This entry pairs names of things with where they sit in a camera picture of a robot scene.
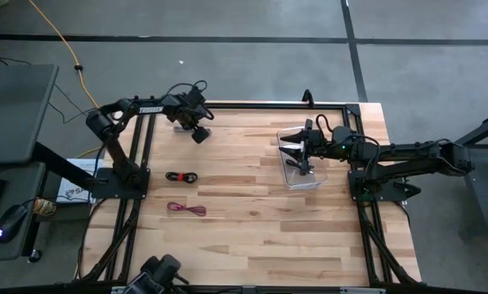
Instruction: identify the black cable with red tie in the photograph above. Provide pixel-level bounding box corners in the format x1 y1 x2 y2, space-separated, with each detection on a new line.
164 171 199 185

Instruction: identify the black device with cable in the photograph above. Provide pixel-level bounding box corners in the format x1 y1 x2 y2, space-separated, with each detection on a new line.
123 253 190 294

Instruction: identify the yellow extension cord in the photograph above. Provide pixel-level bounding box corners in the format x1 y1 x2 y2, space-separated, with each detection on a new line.
27 0 104 159

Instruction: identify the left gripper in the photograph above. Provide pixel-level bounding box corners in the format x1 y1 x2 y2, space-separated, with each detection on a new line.
165 90 213 145

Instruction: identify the black frame clamp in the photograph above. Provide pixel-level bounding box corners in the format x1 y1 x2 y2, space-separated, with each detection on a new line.
301 88 316 108

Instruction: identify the yellow printed can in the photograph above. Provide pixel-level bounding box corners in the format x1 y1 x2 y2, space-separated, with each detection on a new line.
33 198 58 217

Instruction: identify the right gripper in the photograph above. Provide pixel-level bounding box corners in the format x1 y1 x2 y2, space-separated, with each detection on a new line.
278 118 330 176

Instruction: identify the white printed cardboard box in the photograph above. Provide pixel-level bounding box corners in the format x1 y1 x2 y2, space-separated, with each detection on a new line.
56 158 105 204

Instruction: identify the thin black floor cable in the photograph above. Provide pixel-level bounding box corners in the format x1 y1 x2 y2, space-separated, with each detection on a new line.
0 51 100 124

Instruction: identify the red braided USB-C cable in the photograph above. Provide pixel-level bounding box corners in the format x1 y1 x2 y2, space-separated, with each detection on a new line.
166 201 208 217

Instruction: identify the black aluminium table frame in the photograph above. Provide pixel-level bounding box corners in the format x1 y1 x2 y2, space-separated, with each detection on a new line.
79 101 419 287

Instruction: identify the grey desk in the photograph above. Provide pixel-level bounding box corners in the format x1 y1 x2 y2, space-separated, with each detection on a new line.
0 63 60 262

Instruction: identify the clear plastic organizer bin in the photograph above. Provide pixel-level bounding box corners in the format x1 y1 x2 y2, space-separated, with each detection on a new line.
275 125 329 191

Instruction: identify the black side table frame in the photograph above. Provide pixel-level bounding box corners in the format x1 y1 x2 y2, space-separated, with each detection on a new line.
455 110 488 229

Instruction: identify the black computer mouse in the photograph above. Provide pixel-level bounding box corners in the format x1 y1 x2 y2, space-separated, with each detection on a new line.
0 203 29 245

